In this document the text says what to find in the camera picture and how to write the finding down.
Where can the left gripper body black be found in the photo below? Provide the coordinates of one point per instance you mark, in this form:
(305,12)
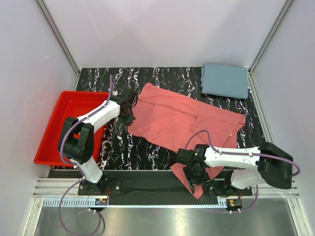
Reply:
(126,118)

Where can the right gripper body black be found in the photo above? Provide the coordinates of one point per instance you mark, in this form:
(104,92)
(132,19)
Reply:
(195,176)

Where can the pink t shirt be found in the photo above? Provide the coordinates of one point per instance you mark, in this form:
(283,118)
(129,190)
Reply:
(174,121)

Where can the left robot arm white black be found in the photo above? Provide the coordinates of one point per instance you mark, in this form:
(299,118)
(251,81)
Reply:
(77,137)

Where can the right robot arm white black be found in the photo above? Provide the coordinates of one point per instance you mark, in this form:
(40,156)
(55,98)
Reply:
(267,164)

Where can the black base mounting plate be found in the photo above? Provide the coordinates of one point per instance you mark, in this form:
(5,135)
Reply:
(143,185)

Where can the red plastic bin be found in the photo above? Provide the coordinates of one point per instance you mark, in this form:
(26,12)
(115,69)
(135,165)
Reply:
(69,104)

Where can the folded blue t shirt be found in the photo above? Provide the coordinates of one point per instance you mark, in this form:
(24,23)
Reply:
(224,80)

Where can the left aluminium frame post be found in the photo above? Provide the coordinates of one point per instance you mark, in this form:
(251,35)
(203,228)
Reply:
(54,29)

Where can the aluminium frame post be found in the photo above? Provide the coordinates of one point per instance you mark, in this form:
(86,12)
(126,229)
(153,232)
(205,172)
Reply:
(272,32)
(54,29)

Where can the white slotted cable duct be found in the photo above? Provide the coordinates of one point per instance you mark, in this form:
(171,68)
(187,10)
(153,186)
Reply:
(211,202)

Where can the right aluminium frame post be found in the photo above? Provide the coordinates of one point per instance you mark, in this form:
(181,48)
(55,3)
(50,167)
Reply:
(272,32)

